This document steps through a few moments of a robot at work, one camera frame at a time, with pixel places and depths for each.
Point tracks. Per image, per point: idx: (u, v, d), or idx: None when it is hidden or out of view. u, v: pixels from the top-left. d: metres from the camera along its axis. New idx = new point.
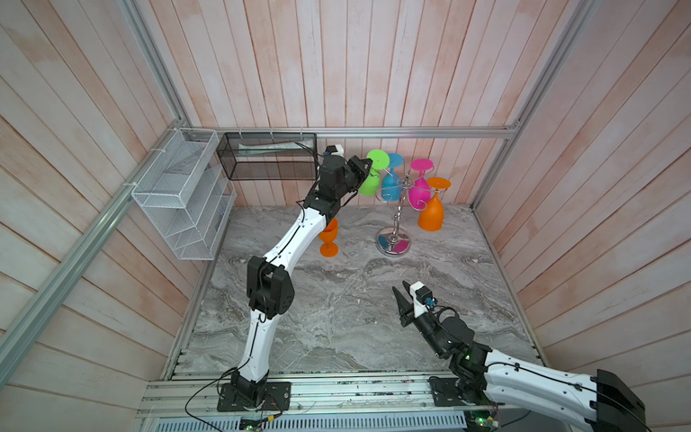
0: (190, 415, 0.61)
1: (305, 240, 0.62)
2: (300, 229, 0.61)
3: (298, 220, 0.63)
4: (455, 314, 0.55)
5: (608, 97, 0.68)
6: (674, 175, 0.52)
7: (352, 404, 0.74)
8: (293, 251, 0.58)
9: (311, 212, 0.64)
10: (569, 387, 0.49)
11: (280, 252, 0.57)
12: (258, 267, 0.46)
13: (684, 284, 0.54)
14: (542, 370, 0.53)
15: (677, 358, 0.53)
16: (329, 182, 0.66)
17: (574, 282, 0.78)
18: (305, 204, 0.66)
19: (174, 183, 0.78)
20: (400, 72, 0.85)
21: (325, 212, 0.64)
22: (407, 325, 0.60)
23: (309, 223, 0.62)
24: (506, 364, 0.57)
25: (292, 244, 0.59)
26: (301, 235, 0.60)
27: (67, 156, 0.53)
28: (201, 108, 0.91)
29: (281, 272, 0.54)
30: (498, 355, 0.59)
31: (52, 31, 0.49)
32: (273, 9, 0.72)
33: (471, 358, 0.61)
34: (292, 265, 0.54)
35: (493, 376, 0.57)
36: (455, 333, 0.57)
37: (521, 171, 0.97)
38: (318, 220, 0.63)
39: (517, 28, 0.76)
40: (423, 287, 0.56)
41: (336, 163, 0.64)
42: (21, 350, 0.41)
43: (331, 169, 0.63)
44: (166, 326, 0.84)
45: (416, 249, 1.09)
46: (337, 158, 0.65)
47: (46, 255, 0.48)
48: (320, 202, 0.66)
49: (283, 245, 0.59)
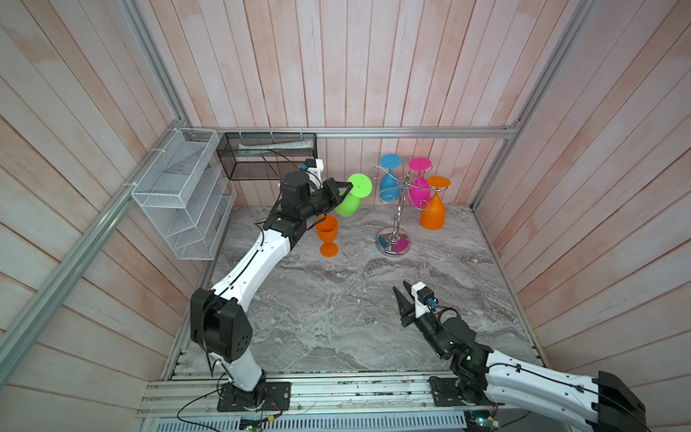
0: (176, 415, 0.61)
1: (264, 266, 0.53)
2: (260, 255, 0.53)
3: (256, 244, 0.54)
4: (457, 315, 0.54)
5: (608, 97, 0.68)
6: (673, 175, 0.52)
7: (352, 404, 0.74)
8: (249, 281, 0.49)
9: (273, 234, 0.56)
10: (571, 389, 0.49)
11: (233, 283, 0.48)
12: (203, 302, 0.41)
13: (684, 285, 0.54)
14: (543, 372, 0.53)
15: (677, 358, 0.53)
16: (291, 200, 0.58)
17: (574, 282, 0.78)
18: (266, 226, 0.58)
19: (174, 183, 0.78)
20: (400, 72, 0.85)
21: (288, 233, 0.57)
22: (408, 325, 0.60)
23: (268, 247, 0.54)
24: (507, 365, 0.57)
25: (248, 273, 0.50)
26: (259, 262, 0.51)
27: (67, 155, 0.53)
28: (201, 108, 0.91)
29: (230, 308, 0.44)
30: (498, 356, 0.59)
31: (52, 31, 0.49)
32: (273, 10, 0.72)
33: (471, 358, 0.61)
34: (248, 299, 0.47)
35: (494, 376, 0.57)
36: (455, 334, 0.57)
37: (521, 171, 0.97)
38: (279, 243, 0.55)
39: (517, 28, 0.76)
40: (425, 288, 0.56)
41: (300, 180, 0.58)
42: (21, 349, 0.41)
43: (294, 186, 0.56)
44: (166, 326, 0.84)
45: (416, 249, 1.09)
46: (302, 175, 0.59)
47: (45, 254, 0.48)
48: (282, 222, 0.59)
49: (237, 274, 0.49)
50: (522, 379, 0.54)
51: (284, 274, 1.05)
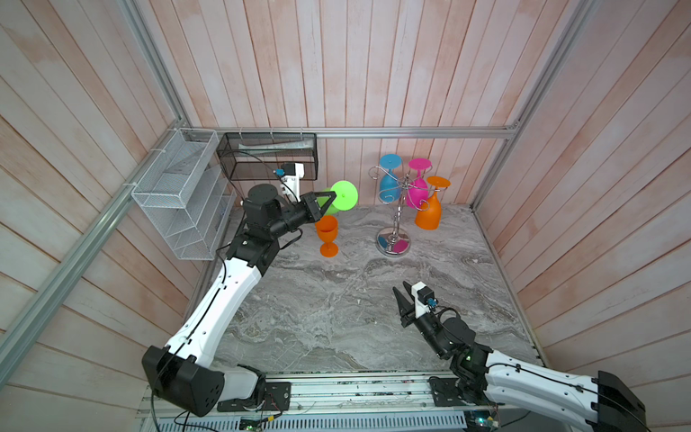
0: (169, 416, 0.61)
1: (229, 306, 0.46)
2: (222, 293, 0.45)
3: (218, 280, 0.47)
4: (456, 315, 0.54)
5: (608, 97, 0.68)
6: (673, 175, 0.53)
7: (352, 404, 0.74)
8: (210, 330, 0.43)
9: (236, 263, 0.49)
10: (570, 389, 0.49)
11: (189, 337, 0.41)
12: (157, 364, 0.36)
13: (684, 284, 0.54)
14: (542, 371, 0.53)
15: (677, 358, 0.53)
16: (258, 220, 0.50)
17: (574, 282, 0.78)
18: (229, 254, 0.50)
19: (174, 183, 0.78)
20: (400, 72, 0.85)
21: (255, 259, 0.49)
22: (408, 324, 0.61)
23: (231, 281, 0.47)
24: (507, 365, 0.57)
25: (209, 319, 0.43)
26: (222, 302, 0.45)
27: (67, 155, 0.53)
28: (201, 108, 0.91)
29: (188, 368, 0.39)
30: (498, 356, 0.59)
31: (52, 31, 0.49)
32: (273, 10, 0.72)
33: (471, 358, 0.61)
34: (209, 353, 0.43)
35: (494, 376, 0.57)
36: (455, 334, 0.57)
37: (521, 171, 0.97)
38: (245, 276, 0.48)
39: (517, 28, 0.76)
40: (425, 288, 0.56)
41: (264, 196, 0.49)
42: (21, 350, 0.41)
43: (258, 203, 0.48)
44: (165, 326, 0.84)
45: (416, 250, 1.09)
46: (268, 190, 0.51)
47: (45, 254, 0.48)
48: (249, 247, 0.51)
49: (195, 323, 0.42)
50: (522, 378, 0.54)
51: (284, 274, 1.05)
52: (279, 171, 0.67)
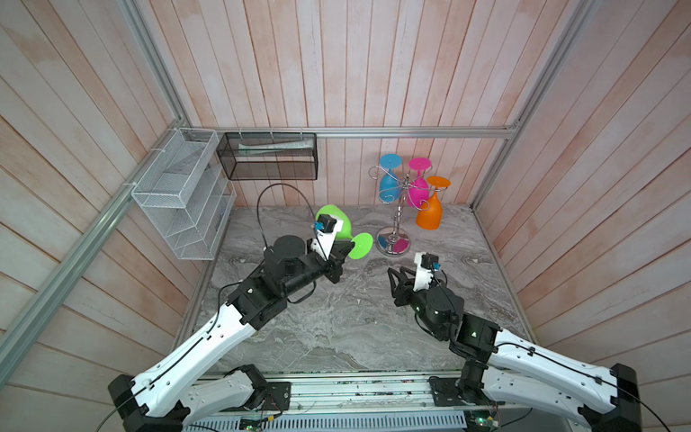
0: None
1: (205, 359, 0.42)
2: (202, 345, 0.42)
3: (205, 328, 0.44)
4: (442, 286, 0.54)
5: (609, 96, 0.67)
6: (673, 175, 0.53)
7: (352, 404, 0.74)
8: (174, 382, 0.40)
9: (232, 313, 0.45)
10: (588, 380, 0.45)
11: (154, 382, 0.39)
12: (118, 398, 0.42)
13: (683, 284, 0.54)
14: (560, 359, 0.48)
15: (677, 358, 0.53)
16: (273, 274, 0.45)
17: (574, 282, 0.78)
18: (231, 299, 0.47)
19: (174, 183, 0.78)
20: (400, 72, 0.85)
21: (253, 315, 0.45)
22: (403, 293, 0.63)
23: (216, 334, 0.43)
24: (518, 348, 0.51)
25: (178, 369, 0.41)
26: (199, 354, 0.42)
27: (67, 154, 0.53)
28: (201, 108, 0.91)
29: (136, 420, 0.37)
30: (507, 335, 0.53)
31: (52, 31, 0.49)
32: (272, 9, 0.72)
33: (477, 335, 0.54)
34: (167, 404, 0.41)
35: (503, 357, 0.51)
36: (444, 303, 0.52)
37: (521, 171, 0.97)
38: (230, 331, 0.43)
39: (517, 28, 0.76)
40: (429, 254, 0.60)
41: (288, 252, 0.46)
42: (20, 351, 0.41)
43: (280, 257, 0.44)
44: (166, 326, 0.84)
45: (416, 249, 1.09)
46: (294, 246, 0.47)
47: (45, 254, 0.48)
48: (254, 298, 0.46)
49: (166, 368, 0.41)
50: (533, 363, 0.49)
51: None
52: (323, 226, 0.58)
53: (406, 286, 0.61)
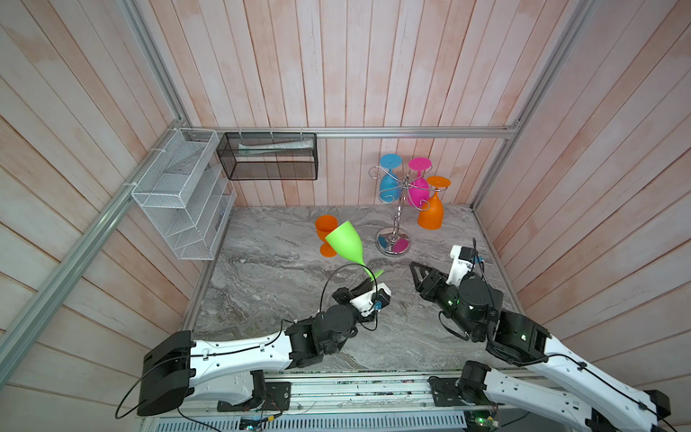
0: (184, 415, 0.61)
1: (249, 364, 0.48)
2: (254, 354, 0.49)
3: (264, 339, 0.51)
4: (480, 278, 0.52)
5: (609, 97, 0.67)
6: (673, 175, 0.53)
7: (352, 404, 0.74)
8: (221, 366, 0.45)
9: (284, 346, 0.52)
10: (632, 404, 0.43)
11: (209, 355, 0.45)
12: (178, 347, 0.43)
13: (683, 284, 0.54)
14: (605, 376, 0.45)
15: (677, 358, 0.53)
16: (321, 336, 0.50)
17: (574, 282, 0.78)
18: (289, 331, 0.55)
19: (174, 183, 0.78)
20: (400, 72, 0.85)
21: (294, 357, 0.52)
22: (433, 285, 0.56)
23: (267, 354, 0.50)
24: (569, 361, 0.45)
25: (229, 357, 0.46)
26: (249, 357, 0.48)
27: (67, 155, 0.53)
28: (201, 108, 0.91)
29: (182, 377, 0.41)
30: (556, 344, 0.47)
31: (52, 31, 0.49)
32: (273, 9, 0.72)
33: (527, 338, 0.46)
34: (201, 380, 0.44)
35: (551, 368, 0.45)
36: (480, 300, 0.45)
37: (521, 171, 0.97)
38: (276, 359, 0.50)
39: (517, 28, 0.76)
40: (463, 249, 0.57)
41: (338, 321, 0.51)
42: (20, 351, 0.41)
43: (326, 328, 0.50)
44: (165, 326, 0.84)
45: (416, 250, 1.09)
46: (345, 313, 0.52)
47: (45, 254, 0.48)
48: (303, 343, 0.54)
49: (222, 350, 0.46)
50: (581, 378, 0.44)
51: (284, 274, 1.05)
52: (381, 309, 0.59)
53: (438, 276, 0.55)
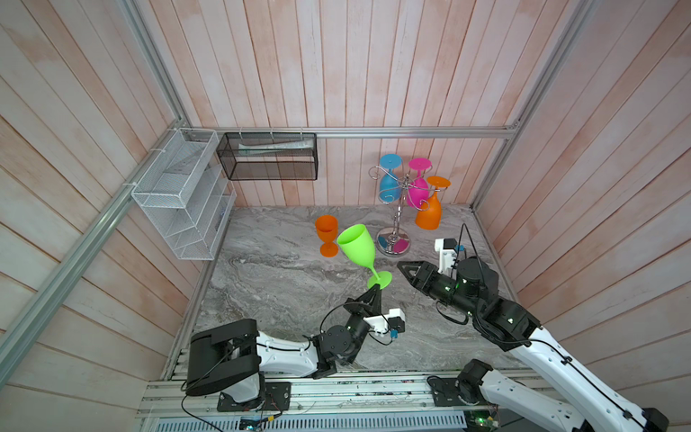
0: (192, 415, 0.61)
1: (290, 363, 0.52)
2: (295, 355, 0.54)
3: (303, 345, 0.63)
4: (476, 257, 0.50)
5: (609, 97, 0.67)
6: (673, 175, 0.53)
7: (352, 404, 0.74)
8: (273, 360, 0.49)
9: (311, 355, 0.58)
10: (614, 409, 0.41)
11: (267, 348, 0.48)
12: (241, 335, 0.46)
13: (684, 284, 0.54)
14: (592, 377, 0.44)
15: (677, 358, 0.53)
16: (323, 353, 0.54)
17: (574, 283, 0.78)
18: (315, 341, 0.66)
19: (174, 183, 0.78)
20: (400, 72, 0.85)
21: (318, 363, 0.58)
22: (429, 276, 0.59)
23: (304, 358, 0.55)
24: (553, 353, 0.46)
25: (280, 354, 0.50)
26: (292, 356, 0.53)
27: (67, 155, 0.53)
28: (201, 108, 0.91)
29: (250, 364, 0.43)
30: (544, 334, 0.48)
31: (52, 31, 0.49)
32: (272, 9, 0.72)
33: (513, 322, 0.49)
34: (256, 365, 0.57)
35: (533, 355, 0.46)
36: (473, 273, 0.50)
37: (521, 171, 0.97)
38: (308, 365, 0.56)
39: (517, 28, 0.76)
40: (447, 241, 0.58)
41: (334, 345, 0.54)
42: (20, 351, 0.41)
43: (325, 348, 0.54)
44: (166, 326, 0.84)
45: (416, 249, 1.09)
46: (345, 334, 0.55)
47: (45, 255, 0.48)
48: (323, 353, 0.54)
49: (275, 346, 0.50)
50: (562, 372, 0.44)
51: (284, 274, 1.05)
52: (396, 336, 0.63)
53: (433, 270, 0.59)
